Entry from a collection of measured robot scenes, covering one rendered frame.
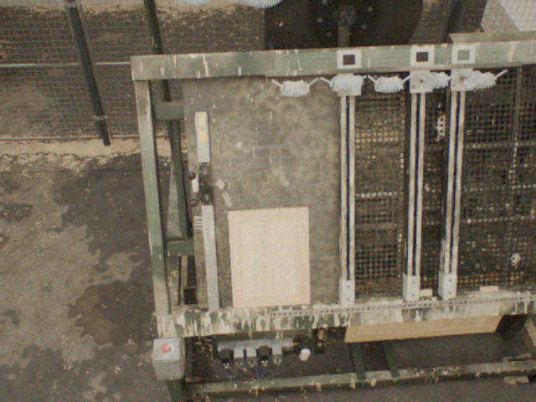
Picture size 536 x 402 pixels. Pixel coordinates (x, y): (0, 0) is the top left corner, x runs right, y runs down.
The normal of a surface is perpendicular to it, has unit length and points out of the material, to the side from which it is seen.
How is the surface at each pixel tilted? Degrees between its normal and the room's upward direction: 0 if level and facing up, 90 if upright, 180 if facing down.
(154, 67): 60
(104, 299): 0
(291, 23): 90
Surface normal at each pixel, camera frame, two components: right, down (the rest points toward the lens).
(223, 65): 0.07, 0.25
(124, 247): 0.00, -0.71
